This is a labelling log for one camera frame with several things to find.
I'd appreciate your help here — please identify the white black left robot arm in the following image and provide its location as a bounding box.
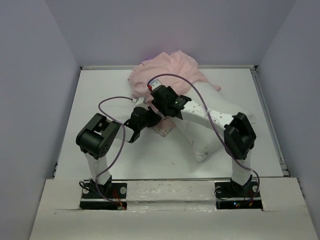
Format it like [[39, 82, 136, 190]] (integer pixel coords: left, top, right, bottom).
[[75, 106, 161, 198]]

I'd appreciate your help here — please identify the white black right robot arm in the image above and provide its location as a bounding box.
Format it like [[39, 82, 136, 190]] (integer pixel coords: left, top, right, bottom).
[[148, 80, 257, 196]]

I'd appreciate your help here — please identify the pink printed pillowcase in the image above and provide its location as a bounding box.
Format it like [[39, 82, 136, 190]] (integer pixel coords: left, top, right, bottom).
[[127, 50, 209, 137]]

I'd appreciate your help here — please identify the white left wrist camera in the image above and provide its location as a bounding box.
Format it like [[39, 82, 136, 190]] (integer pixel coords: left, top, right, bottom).
[[131, 97, 148, 109]]

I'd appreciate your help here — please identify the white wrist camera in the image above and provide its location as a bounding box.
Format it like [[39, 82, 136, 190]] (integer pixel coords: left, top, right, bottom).
[[131, 97, 148, 109], [147, 78, 162, 92]]

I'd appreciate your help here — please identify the white pillow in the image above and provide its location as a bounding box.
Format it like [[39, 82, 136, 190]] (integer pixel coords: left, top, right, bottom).
[[172, 81, 258, 163]]

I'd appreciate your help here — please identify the aluminium right table rail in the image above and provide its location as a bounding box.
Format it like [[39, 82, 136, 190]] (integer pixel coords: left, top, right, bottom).
[[250, 65, 291, 177]]

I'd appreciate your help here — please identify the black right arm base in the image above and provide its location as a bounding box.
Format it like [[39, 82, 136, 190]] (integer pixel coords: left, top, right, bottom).
[[214, 176, 263, 210]]

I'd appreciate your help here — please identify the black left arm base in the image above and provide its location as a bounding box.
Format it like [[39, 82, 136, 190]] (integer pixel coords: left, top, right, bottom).
[[78, 179, 128, 211]]

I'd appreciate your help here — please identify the aluminium table rail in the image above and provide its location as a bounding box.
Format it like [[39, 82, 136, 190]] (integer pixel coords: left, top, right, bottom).
[[80, 65, 256, 71], [250, 65, 291, 177]]

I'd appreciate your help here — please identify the aluminium back table rail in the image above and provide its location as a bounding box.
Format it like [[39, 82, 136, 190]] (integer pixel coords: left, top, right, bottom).
[[80, 65, 256, 71]]

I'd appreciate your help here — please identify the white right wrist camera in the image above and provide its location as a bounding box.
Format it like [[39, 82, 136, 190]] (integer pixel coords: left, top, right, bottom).
[[147, 78, 162, 92]]

